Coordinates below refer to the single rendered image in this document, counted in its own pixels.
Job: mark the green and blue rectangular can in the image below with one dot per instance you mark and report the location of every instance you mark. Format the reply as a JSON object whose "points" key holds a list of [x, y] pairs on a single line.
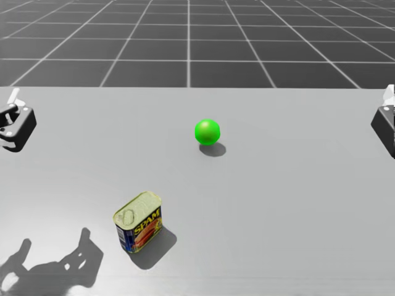
{"points": [[139, 222]]}

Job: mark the small round ball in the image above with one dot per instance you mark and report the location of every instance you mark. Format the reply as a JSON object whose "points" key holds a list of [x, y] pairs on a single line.
{"points": [[207, 132]]}

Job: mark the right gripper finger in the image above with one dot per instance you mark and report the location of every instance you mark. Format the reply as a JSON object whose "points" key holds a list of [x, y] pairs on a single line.
{"points": [[385, 129]]}

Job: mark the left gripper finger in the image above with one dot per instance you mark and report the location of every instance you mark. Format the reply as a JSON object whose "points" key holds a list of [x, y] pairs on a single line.
{"points": [[20, 126]]}

